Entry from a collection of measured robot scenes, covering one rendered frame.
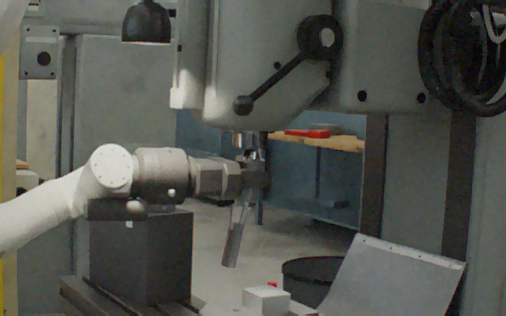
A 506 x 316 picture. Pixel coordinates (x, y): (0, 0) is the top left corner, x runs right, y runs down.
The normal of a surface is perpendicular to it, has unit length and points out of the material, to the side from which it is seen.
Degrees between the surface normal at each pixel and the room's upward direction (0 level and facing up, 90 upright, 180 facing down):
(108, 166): 69
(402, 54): 90
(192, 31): 90
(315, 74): 90
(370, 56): 90
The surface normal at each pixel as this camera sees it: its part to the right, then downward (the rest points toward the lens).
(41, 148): 0.49, 0.07
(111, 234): -0.76, 0.00
